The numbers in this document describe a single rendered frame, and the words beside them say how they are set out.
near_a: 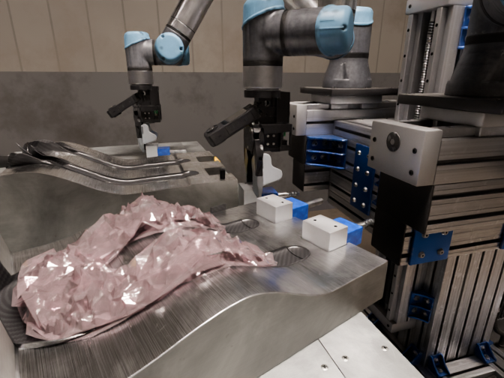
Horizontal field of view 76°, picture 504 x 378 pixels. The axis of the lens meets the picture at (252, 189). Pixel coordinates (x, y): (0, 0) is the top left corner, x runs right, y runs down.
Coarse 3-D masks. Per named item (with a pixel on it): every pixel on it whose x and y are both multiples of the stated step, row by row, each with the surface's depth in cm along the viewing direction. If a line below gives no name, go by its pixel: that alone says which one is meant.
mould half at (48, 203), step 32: (128, 160) 77; (160, 160) 76; (192, 160) 74; (0, 192) 49; (32, 192) 50; (64, 192) 52; (96, 192) 53; (128, 192) 56; (160, 192) 57; (192, 192) 59; (224, 192) 61; (0, 224) 50; (32, 224) 52; (64, 224) 53
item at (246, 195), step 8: (240, 184) 69; (248, 184) 69; (240, 192) 69; (248, 192) 66; (264, 192) 68; (272, 192) 68; (280, 192) 71; (288, 192) 71; (296, 192) 72; (240, 200) 70; (248, 200) 67
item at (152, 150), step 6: (150, 144) 110; (156, 144) 110; (150, 150) 109; (156, 150) 109; (162, 150) 110; (168, 150) 110; (174, 150) 112; (180, 150) 112; (186, 150) 114; (150, 156) 109; (156, 156) 110
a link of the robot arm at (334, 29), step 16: (288, 16) 54; (304, 16) 53; (320, 16) 52; (336, 16) 51; (352, 16) 54; (288, 32) 54; (304, 32) 53; (320, 32) 52; (336, 32) 51; (352, 32) 56; (288, 48) 56; (304, 48) 55; (320, 48) 54; (336, 48) 53
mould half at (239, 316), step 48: (0, 240) 36; (144, 240) 37; (288, 240) 45; (192, 288) 29; (240, 288) 28; (288, 288) 32; (336, 288) 35; (0, 336) 23; (96, 336) 26; (144, 336) 25; (192, 336) 25; (240, 336) 28; (288, 336) 32
